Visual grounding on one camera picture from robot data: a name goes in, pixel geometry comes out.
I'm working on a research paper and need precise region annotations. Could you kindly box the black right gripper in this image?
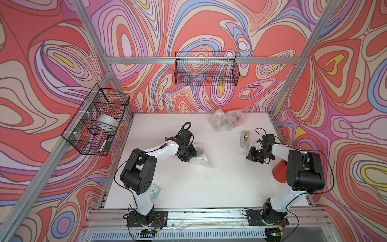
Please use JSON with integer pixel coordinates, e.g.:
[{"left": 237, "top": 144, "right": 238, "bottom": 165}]
[{"left": 246, "top": 146, "right": 275, "bottom": 164}]

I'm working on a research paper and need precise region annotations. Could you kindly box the white mug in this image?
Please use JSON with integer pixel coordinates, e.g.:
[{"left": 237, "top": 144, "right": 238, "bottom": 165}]
[{"left": 194, "top": 145, "right": 205, "bottom": 156}]

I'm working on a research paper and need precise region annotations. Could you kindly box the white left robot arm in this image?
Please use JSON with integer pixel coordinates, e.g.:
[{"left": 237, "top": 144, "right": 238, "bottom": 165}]
[{"left": 120, "top": 128, "right": 197, "bottom": 216}]

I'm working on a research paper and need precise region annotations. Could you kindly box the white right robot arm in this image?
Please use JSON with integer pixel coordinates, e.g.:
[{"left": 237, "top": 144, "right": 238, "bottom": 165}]
[{"left": 246, "top": 134, "right": 325, "bottom": 217}]

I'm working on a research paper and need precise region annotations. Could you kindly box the red pen cup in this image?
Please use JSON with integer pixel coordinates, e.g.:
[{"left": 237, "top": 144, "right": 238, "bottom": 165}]
[{"left": 272, "top": 159, "right": 287, "bottom": 184}]

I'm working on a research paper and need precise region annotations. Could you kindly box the grey tape dispenser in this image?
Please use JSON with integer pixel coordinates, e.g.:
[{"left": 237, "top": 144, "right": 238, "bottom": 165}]
[{"left": 240, "top": 131, "right": 251, "bottom": 149}]

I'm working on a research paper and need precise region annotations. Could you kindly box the teal alarm clock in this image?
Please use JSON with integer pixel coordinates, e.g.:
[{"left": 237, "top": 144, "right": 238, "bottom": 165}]
[{"left": 149, "top": 184, "right": 161, "bottom": 199}]

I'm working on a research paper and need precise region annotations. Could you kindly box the white tape roll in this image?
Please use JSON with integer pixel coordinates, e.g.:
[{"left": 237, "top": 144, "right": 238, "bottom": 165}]
[{"left": 96, "top": 114, "right": 119, "bottom": 134}]

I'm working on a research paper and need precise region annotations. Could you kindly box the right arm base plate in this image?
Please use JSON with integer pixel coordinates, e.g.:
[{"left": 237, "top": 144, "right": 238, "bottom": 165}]
[{"left": 243, "top": 209, "right": 289, "bottom": 227}]

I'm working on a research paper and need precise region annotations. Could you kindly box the back wire basket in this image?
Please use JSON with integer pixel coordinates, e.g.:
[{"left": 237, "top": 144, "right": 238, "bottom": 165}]
[{"left": 174, "top": 50, "right": 240, "bottom": 87}]

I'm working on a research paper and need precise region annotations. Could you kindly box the wire basket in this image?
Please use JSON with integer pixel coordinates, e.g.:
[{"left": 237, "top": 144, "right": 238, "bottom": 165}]
[
  {"left": 61, "top": 84, "right": 130, "bottom": 156},
  {"left": 174, "top": 50, "right": 240, "bottom": 87}
]

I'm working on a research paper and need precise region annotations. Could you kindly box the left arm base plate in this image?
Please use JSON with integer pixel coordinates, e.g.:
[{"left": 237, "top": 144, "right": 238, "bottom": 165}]
[{"left": 127, "top": 210, "right": 168, "bottom": 228}]

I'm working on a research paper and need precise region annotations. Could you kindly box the left wire basket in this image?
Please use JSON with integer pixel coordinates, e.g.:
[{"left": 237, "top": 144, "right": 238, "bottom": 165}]
[{"left": 61, "top": 84, "right": 130, "bottom": 156}]

